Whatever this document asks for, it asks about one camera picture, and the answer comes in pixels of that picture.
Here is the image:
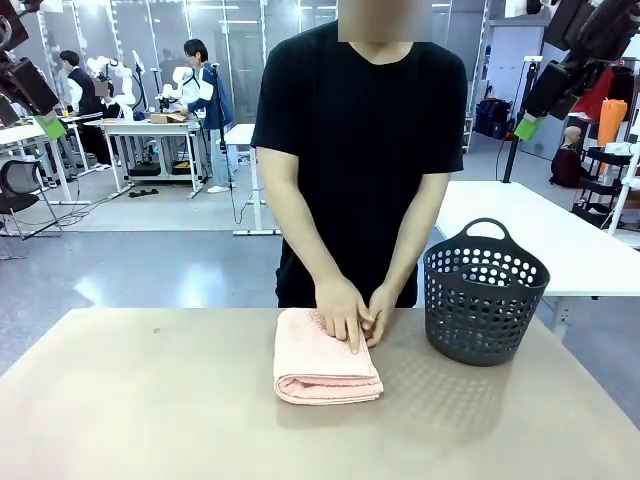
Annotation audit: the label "large white folding table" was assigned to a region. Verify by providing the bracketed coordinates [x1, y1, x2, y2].
[433, 179, 640, 334]

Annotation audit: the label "black camera stand pole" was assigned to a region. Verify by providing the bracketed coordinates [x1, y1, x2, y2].
[501, 55, 544, 184]

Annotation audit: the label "person's left hand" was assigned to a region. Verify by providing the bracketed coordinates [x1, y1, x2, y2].
[360, 282, 401, 350]

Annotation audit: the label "black utility cart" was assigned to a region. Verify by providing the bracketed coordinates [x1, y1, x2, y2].
[571, 145, 640, 231]

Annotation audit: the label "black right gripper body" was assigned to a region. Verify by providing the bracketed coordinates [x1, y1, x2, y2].
[567, 0, 640, 66]

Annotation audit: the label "person's right hand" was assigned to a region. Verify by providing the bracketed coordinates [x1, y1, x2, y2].
[314, 273, 374, 356]

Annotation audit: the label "orange fabric roll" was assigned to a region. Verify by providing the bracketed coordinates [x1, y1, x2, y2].
[597, 98, 629, 164]

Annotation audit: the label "narrow white standing desk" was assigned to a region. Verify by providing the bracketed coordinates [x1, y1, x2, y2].
[223, 123, 282, 237]

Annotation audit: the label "white metal frame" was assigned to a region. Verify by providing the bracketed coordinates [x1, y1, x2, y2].
[606, 143, 640, 236]

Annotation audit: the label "white desk with cardboard box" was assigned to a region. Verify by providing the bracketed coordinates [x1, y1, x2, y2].
[97, 118, 209, 199]

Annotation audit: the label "mannequin in red blue jacket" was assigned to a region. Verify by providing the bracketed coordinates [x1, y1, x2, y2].
[569, 63, 614, 119]

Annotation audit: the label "background person in black vest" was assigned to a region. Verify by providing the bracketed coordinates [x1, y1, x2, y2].
[58, 49, 115, 172]

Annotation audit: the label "person's black t-shirt torso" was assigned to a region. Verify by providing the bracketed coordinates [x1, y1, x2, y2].
[249, 20, 471, 309]

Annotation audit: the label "person's right forearm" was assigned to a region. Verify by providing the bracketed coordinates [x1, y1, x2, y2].
[257, 147, 351, 286]

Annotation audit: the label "background person in white jacket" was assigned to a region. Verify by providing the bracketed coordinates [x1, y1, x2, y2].
[180, 38, 237, 195]

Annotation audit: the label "person's left forearm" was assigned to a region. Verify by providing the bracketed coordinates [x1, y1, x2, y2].
[384, 169, 451, 296]

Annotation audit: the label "black mesh office chair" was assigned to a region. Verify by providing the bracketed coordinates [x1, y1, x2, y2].
[0, 159, 64, 241]

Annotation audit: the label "dark grey perforated basket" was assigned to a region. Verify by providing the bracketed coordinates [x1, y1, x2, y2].
[422, 217, 552, 368]

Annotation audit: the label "dark hanging garment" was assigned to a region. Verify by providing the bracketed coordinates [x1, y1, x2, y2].
[610, 64, 637, 122]

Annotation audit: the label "pink terry towel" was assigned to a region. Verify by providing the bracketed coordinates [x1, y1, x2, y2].
[272, 307, 385, 406]

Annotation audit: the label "mannequin head with dark cloth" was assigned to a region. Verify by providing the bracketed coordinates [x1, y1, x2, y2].
[549, 124, 585, 189]

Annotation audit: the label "white desk with grey legs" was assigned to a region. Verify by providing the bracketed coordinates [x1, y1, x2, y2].
[0, 115, 94, 206]

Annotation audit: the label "black luggage bags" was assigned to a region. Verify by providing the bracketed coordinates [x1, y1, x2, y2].
[473, 98, 512, 140]

